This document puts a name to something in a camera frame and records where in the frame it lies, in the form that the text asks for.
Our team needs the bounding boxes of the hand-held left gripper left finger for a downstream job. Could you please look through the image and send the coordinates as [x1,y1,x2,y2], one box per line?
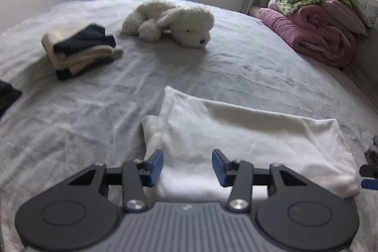
[62,149,164,213]

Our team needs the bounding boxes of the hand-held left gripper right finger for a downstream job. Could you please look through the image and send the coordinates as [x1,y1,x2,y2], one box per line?
[212,149,314,212]

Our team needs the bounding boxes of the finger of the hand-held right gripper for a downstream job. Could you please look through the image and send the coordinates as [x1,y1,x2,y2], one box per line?
[360,165,378,190]

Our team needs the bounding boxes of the white T-shirt yellow print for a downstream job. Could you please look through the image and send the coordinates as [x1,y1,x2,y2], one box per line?
[141,86,362,202]

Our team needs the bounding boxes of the grey folded clothes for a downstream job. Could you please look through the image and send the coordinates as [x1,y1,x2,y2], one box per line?
[368,135,378,164]

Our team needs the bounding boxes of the beige and black clothes stack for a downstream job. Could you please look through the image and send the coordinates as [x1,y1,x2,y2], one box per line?
[41,23,125,81]

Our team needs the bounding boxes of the white plush dog toy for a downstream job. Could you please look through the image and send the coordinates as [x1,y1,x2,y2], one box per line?
[122,0,215,49]

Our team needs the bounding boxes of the pink rolled quilt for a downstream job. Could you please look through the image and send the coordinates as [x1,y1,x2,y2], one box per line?
[259,0,356,69]

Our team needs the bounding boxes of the dark cloth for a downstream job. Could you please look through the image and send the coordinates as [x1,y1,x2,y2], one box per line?
[0,79,23,120]

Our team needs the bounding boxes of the grey pillow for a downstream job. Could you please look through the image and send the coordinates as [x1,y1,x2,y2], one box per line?
[320,0,369,35]

